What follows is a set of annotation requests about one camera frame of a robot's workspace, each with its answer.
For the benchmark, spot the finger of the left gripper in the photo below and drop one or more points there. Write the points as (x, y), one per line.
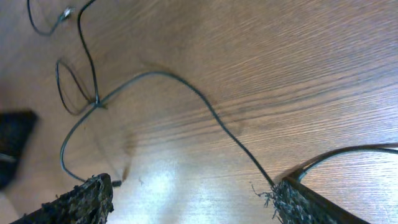
(16, 128)

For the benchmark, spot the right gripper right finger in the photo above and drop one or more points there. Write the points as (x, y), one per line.
(295, 203)

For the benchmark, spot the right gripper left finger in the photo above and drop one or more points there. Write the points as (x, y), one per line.
(88, 203)

